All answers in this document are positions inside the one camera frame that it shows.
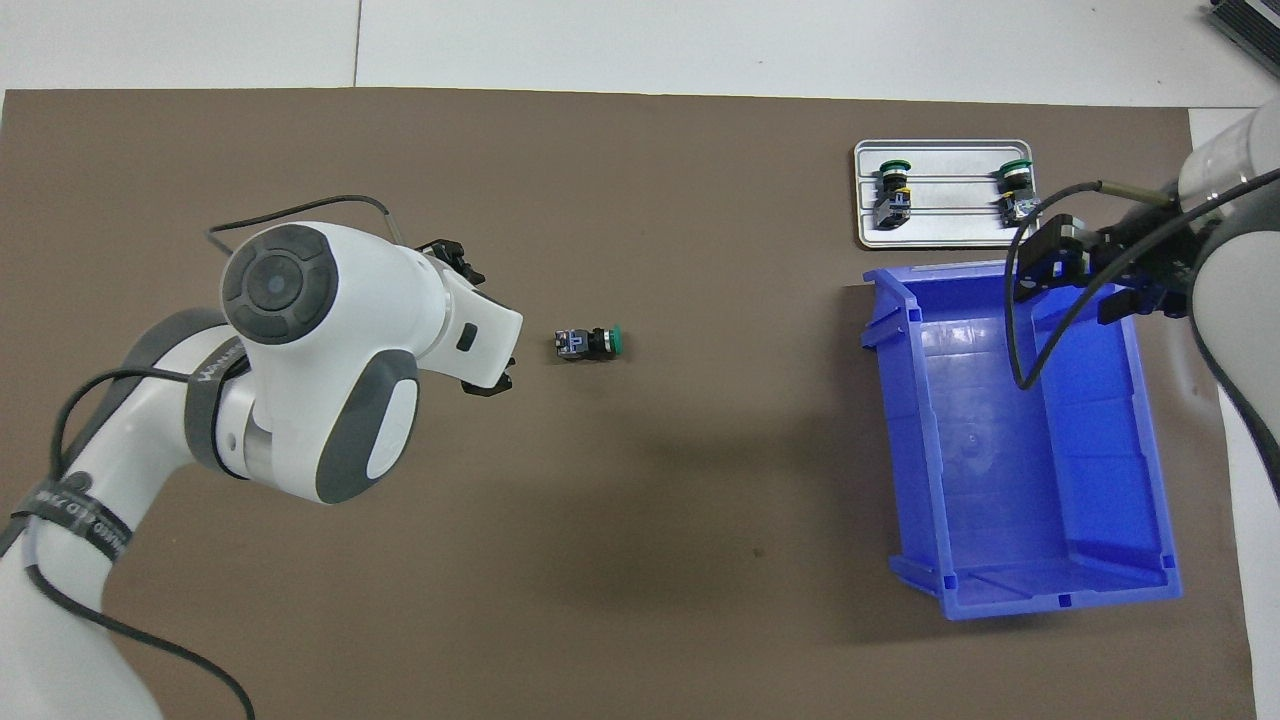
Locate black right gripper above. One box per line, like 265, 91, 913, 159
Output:
1012, 205, 1216, 326

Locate green push button switch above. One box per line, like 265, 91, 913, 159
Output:
1000, 158, 1046, 223
877, 157, 913, 231
553, 325, 626, 363

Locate grey metal tray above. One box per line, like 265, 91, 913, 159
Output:
853, 139, 1041, 250

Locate brown paper table mat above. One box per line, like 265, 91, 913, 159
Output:
0, 88, 1256, 720

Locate blue plastic storage bin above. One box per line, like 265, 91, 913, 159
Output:
861, 255, 1184, 622

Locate dark grey ribbed device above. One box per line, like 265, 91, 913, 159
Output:
1205, 0, 1280, 81

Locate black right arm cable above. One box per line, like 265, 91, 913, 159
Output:
1005, 165, 1280, 391

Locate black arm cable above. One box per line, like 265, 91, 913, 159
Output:
20, 195, 398, 720
1005, 165, 1280, 391

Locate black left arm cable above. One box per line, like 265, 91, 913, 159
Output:
20, 195, 398, 720

